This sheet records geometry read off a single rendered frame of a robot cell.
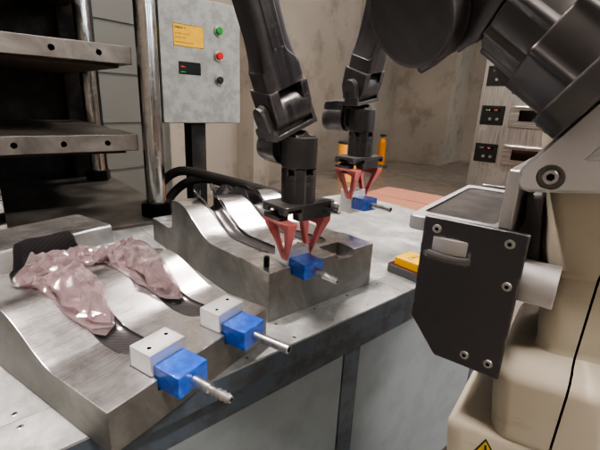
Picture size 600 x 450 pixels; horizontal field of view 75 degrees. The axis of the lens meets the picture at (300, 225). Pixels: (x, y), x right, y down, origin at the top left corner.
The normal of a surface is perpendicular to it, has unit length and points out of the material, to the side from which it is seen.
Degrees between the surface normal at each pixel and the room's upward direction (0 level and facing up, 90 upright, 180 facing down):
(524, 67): 121
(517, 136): 90
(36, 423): 0
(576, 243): 90
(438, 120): 90
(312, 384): 90
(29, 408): 0
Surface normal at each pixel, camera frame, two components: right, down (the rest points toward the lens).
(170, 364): 0.04, -0.95
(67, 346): 0.35, -0.82
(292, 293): 0.65, 0.26
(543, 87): -0.79, 0.57
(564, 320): -0.60, 0.21
